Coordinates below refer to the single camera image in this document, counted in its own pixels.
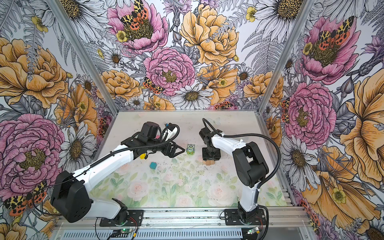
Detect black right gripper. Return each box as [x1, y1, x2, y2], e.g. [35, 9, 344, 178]
[202, 146, 221, 162]

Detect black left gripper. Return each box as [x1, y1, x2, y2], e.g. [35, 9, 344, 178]
[147, 137, 185, 158]

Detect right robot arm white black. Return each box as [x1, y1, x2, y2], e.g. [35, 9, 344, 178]
[199, 127, 269, 223]

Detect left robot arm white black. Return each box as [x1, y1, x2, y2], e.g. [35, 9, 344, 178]
[51, 122, 185, 226]

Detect green owl number toy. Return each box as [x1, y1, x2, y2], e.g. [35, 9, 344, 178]
[186, 144, 195, 156]

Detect teal small cube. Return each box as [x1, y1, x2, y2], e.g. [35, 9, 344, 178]
[150, 162, 158, 170]

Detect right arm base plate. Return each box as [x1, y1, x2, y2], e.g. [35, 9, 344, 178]
[224, 208, 267, 226]

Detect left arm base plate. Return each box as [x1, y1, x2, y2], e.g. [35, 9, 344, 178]
[99, 210, 145, 227]

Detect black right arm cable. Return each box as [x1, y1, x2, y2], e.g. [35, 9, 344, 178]
[202, 117, 282, 240]

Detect aluminium front rail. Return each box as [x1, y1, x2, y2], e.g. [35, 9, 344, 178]
[51, 207, 317, 240]

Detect right aluminium corner post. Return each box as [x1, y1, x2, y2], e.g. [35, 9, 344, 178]
[257, 0, 315, 115]

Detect aluminium corner post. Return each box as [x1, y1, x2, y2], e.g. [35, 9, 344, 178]
[47, 1, 119, 117]
[257, 0, 315, 115]

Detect left aluminium corner post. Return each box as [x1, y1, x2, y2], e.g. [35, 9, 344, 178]
[47, 1, 119, 117]

